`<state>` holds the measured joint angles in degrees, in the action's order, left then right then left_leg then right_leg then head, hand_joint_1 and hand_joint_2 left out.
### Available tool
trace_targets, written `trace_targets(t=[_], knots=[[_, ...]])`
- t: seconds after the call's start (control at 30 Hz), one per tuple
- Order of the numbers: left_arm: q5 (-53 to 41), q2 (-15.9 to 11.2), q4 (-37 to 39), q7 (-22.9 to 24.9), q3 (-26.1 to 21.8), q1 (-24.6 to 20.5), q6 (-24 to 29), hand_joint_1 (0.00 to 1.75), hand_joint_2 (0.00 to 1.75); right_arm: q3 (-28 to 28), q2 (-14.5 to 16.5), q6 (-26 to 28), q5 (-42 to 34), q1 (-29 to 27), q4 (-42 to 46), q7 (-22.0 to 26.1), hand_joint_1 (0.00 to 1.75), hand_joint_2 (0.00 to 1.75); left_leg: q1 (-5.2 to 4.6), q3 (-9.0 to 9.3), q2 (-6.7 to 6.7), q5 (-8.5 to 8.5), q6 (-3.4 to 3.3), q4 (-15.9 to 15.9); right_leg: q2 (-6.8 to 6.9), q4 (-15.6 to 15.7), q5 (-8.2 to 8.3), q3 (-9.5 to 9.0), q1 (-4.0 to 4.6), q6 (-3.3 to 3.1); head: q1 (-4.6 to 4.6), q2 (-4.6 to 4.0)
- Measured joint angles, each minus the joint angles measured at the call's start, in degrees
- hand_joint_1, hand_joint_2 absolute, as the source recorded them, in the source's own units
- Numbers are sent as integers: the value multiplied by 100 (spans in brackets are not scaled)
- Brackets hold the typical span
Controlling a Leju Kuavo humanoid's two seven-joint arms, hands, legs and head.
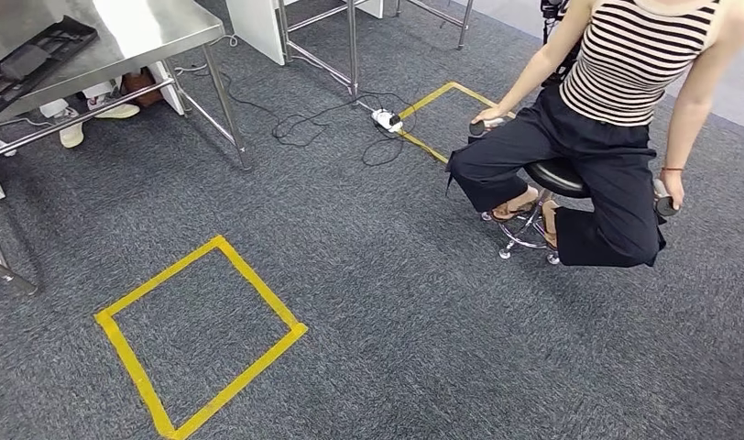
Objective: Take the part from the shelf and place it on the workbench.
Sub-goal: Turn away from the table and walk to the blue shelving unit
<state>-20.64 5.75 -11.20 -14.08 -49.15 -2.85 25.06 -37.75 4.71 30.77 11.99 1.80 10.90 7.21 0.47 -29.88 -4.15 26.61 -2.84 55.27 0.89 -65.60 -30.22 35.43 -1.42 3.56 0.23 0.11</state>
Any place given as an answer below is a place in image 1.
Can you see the grey handheld controller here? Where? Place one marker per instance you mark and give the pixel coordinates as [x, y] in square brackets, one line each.
[478, 129]
[664, 206]

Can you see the white power strip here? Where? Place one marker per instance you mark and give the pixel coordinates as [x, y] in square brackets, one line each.
[387, 119]

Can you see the person's left hand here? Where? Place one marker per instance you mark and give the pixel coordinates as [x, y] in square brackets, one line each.
[673, 188]

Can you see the person's right hand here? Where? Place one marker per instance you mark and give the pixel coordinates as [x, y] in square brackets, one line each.
[490, 115]

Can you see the person's right forearm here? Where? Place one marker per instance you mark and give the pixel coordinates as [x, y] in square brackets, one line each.
[527, 85]

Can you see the stainless steel workbench table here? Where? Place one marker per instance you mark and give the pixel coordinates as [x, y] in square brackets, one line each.
[135, 30]

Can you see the yellow floor tape square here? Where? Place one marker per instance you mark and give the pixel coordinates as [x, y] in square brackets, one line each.
[426, 100]
[257, 291]

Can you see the person's left forearm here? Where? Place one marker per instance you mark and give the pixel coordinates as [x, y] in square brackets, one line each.
[687, 127]

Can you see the brown bag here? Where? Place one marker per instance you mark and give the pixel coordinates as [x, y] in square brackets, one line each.
[138, 88]

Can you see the black plastic bracket panel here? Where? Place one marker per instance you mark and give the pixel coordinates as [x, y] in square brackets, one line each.
[26, 64]

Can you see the black stool with chrome base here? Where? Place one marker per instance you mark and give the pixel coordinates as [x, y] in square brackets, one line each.
[554, 176]

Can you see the person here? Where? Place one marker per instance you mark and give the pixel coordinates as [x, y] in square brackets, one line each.
[602, 152]
[114, 111]

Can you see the white partition panel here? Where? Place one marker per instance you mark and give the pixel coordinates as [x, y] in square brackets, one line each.
[257, 27]

